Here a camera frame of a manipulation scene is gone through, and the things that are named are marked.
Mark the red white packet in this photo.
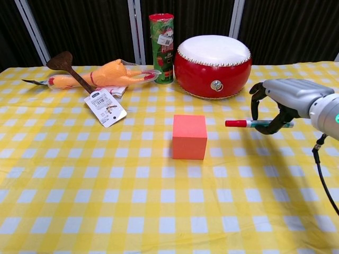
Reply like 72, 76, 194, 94
110, 86, 129, 98

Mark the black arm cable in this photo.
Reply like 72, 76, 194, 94
311, 133, 339, 216

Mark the orange cube block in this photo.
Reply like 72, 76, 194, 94
172, 114, 208, 160

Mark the green Pringles can red lid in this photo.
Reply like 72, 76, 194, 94
148, 13, 175, 85

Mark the dark wooden spatula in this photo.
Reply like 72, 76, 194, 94
46, 51, 99, 95

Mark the orange rubber chicken toy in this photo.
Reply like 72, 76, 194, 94
47, 59, 162, 90

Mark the silver partition post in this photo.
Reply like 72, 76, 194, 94
14, 0, 51, 66
127, 0, 146, 66
228, 0, 246, 38

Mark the white spatula label tag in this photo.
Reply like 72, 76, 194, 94
84, 88, 128, 129

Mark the red drum with white skin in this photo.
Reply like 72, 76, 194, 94
174, 34, 253, 100

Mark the black pleated partition panel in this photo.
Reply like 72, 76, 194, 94
26, 0, 138, 66
140, 0, 236, 66
238, 0, 339, 66
0, 0, 44, 72

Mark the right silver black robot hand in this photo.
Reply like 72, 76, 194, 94
249, 78, 335, 135

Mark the yellow white checkered tablecloth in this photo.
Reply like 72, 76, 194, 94
0, 61, 339, 254

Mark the red and teal marker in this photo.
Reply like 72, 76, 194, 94
225, 119, 295, 129

